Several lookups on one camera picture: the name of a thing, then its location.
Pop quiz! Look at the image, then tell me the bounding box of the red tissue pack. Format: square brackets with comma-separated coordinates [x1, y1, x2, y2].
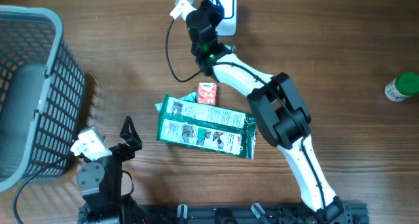
[196, 83, 217, 105]

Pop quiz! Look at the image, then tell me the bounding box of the grey plastic shopping basket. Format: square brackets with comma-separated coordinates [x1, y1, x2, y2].
[1, 5, 86, 191]

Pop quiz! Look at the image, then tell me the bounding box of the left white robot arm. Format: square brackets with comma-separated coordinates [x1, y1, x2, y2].
[76, 142, 149, 224]

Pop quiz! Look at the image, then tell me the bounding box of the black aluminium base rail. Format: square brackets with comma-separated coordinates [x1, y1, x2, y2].
[140, 202, 370, 224]

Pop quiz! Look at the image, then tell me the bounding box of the green white packaged product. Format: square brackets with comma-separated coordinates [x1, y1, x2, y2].
[156, 95, 256, 160]

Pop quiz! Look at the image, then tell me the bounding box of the green lid jar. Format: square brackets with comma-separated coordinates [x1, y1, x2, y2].
[384, 72, 418, 102]

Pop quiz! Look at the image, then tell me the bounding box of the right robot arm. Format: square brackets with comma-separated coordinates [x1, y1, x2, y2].
[170, 0, 344, 223]

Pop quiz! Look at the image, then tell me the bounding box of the teal tissue pack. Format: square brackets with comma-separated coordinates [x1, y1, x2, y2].
[155, 92, 196, 111]

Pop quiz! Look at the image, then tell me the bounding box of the black camera cable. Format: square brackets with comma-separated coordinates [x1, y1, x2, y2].
[12, 155, 78, 224]
[164, 17, 328, 218]

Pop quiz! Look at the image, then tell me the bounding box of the left black camera cable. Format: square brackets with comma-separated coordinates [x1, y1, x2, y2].
[12, 155, 78, 224]

